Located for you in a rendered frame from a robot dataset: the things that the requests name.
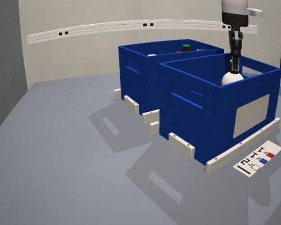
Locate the white paper pick list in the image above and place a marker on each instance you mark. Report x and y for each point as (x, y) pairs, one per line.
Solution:
(257, 159)

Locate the green bottle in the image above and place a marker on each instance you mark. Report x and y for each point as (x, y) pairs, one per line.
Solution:
(186, 48)

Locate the blue plastic crate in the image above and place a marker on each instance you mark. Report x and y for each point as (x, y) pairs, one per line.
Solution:
(139, 78)
(209, 116)

